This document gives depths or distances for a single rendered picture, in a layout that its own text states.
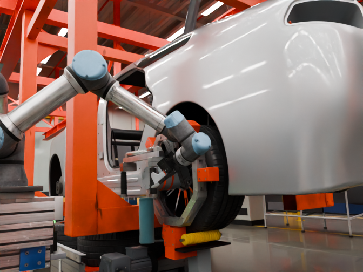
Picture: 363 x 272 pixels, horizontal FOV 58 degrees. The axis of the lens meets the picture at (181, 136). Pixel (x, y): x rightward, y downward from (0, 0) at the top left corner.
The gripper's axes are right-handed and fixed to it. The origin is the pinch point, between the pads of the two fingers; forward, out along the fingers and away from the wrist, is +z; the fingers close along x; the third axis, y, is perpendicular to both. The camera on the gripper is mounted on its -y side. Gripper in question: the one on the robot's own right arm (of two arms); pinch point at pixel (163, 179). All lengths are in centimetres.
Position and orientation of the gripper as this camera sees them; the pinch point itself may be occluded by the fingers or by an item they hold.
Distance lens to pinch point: 145.3
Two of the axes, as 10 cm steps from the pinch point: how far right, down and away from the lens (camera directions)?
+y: -6.5, -7.6, 0.3
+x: -5.8, 4.6, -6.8
